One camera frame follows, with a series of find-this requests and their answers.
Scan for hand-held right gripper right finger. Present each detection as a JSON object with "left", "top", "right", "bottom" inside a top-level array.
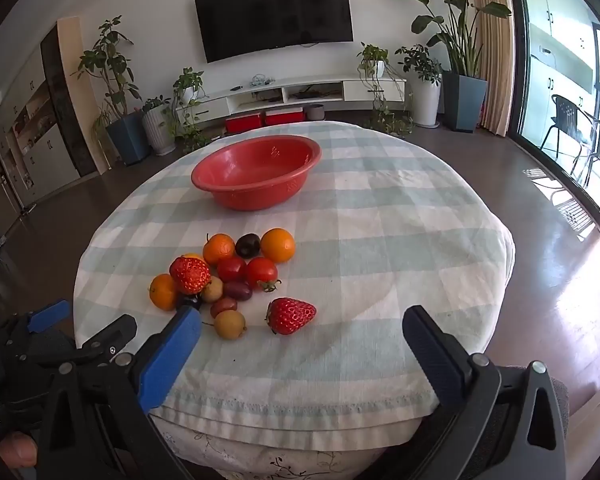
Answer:
[{"left": 401, "top": 305, "right": 568, "bottom": 480}]

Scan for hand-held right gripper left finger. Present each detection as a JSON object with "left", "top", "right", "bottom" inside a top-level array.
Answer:
[{"left": 32, "top": 305, "right": 202, "bottom": 480}]

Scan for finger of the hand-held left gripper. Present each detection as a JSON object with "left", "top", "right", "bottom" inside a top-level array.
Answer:
[
  {"left": 75, "top": 313, "right": 139, "bottom": 362},
  {"left": 5, "top": 299, "right": 73, "bottom": 356}
]

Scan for brown longan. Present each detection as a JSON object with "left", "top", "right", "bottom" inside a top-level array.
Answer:
[
  {"left": 213, "top": 309, "right": 248, "bottom": 341},
  {"left": 200, "top": 276, "right": 225, "bottom": 304}
]

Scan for red strawberry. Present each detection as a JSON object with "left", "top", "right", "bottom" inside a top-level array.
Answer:
[
  {"left": 265, "top": 297, "right": 317, "bottom": 336},
  {"left": 169, "top": 256, "right": 212, "bottom": 296}
]

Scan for orange tangerine with stem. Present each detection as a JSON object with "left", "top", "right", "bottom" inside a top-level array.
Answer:
[{"left": 202, "top": 233, "right": 237, "bottom": 267}]

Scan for red tomato with green stem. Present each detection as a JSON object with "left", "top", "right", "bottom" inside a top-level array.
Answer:
[{"left": 245, "top": 257, "right": 282, "bottom": 293}]

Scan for dark purple plum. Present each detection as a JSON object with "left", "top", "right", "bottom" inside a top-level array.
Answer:
[{"left": 235, "top": 233, "right": 261, "bottom": 259}]

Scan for red plastic basin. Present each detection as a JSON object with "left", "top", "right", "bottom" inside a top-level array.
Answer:
[{"left": 190, "top": 135, "right": 322, "bottom": 212}]

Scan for person's left hand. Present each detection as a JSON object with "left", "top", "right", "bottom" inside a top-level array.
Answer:
[{"left": 0, "top": 432, "right": 39, "bottom": 471}]

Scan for red grape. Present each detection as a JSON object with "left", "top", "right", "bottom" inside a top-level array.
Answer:
[
  {"left": 210, "top": 297, "right": 239, "bottom": 319},
  {"left": 223, "top": 281, "right": 254, "bottom": 302}
]

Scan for white floral undercloth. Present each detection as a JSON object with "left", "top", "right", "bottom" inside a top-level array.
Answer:
[{"left": 150, "top": 407, "right": 431, "bottom": 480}]

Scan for brown wooden door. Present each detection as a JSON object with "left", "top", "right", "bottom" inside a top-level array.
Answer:
[{"left": 0, "top": 130, "right": 23, "bottom": 231}]

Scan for tall plant in blue pot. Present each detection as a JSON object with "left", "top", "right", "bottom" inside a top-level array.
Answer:
[{"left": 72, "top": 16, "right": 151, "bottom": 166}]

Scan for plant in white ribbed pot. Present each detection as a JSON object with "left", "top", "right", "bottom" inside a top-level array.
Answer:
[{"left": 141, "top": 96, "right": 178, "bottom": 156}]

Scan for large-leaf plant in grey pot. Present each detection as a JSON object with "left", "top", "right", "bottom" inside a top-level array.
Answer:
[{"left": 380, "top": 0, "right": 513, "bottom": 133}]

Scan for trailing pothos plant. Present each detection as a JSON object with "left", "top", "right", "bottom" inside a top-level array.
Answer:
[{"left": 170, "top": 67, "right": 213, "bottom": 153}]

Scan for bushy plant in white pot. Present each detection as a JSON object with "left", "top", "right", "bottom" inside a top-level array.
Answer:
[{"left": 395, "top": 45, "right": 443, "bottom": 128}]

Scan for red storage box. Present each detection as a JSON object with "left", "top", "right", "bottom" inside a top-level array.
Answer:
[{"left": 265, "top": 109, "right": 302, "bottom": 127}]

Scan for white television cabinet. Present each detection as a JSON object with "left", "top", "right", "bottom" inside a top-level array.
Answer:
[{"left": 174, "top": 76, "right": 407, "bottom": 122}]

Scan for trailing pothos in white pot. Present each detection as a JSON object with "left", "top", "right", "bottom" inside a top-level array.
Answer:
[{"left": 356, "top": 42, "right": 414, "bottom": 139}]

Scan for beige curtain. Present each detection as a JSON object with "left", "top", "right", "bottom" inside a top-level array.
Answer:
[{"left": 467, "top": 0, "right": 514, "bottom": 137}]

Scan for white balcony cabinets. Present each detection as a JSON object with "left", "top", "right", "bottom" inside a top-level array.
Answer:
[{"left": 522, "top": 0, "right": 598, "bottom": 141}]

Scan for white wall cabinet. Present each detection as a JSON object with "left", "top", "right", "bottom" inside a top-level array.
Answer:
[{"left": 0, "top": 52, "right": 81, "bottom": 211}]

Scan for black sliding door frame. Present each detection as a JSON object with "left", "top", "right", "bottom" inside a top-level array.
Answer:
[{"left": 502, "top": 0, "right": 600, "bottom": 236}]

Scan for black wall television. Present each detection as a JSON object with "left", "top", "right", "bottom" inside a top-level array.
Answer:
[{"left": 194, "top": 0, "right": 355, "bottom": 64}]

